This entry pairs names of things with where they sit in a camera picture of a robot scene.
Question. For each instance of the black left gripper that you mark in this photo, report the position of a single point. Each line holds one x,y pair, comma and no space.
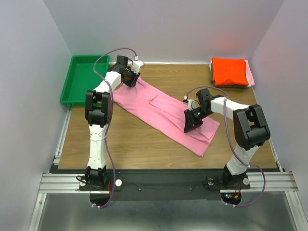
132,83

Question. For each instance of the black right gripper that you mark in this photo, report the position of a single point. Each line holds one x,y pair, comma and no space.
190,122

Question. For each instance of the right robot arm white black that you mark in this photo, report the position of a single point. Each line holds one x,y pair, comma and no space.
249,124

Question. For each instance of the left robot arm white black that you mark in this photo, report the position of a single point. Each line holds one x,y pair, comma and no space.
98,113

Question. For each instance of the green plastic tray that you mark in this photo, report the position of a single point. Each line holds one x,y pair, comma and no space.
80,78

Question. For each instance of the folded orange t shirt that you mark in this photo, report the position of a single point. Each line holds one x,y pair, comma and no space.
229,71

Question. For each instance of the folded light pink t shirt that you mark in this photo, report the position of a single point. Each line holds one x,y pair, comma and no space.
249,76

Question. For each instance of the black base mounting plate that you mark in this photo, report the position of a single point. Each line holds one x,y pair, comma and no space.
191,176

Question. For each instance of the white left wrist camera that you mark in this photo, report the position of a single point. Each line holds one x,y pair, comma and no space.
137,65

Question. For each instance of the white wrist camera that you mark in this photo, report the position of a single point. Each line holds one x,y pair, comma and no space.
192,104
137,65

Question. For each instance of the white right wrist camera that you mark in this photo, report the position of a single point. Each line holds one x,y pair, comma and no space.
192,104

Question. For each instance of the aluminium frame rail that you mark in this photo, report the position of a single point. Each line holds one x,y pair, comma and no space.
272,182

